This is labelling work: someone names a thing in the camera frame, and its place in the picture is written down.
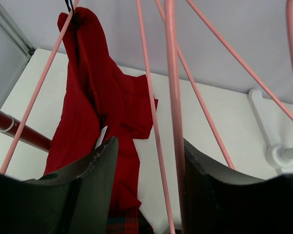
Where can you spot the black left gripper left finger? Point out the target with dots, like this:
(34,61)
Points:
(72,200)

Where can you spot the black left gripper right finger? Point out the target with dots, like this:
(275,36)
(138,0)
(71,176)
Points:
(222,200)

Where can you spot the red plaid skirt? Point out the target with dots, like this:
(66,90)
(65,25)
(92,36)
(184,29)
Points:
(128,222)

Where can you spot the pink wire hanger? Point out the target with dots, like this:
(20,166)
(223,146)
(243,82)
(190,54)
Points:
(213,128)
(255,29)
(175,102)

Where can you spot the pink hanger holding dress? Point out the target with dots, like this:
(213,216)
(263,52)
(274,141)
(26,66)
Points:
(31,103)

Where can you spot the white clothes rack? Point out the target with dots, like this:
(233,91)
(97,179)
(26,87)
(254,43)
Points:
(277,154)

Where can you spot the red dress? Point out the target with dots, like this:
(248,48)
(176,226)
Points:
(98,94)

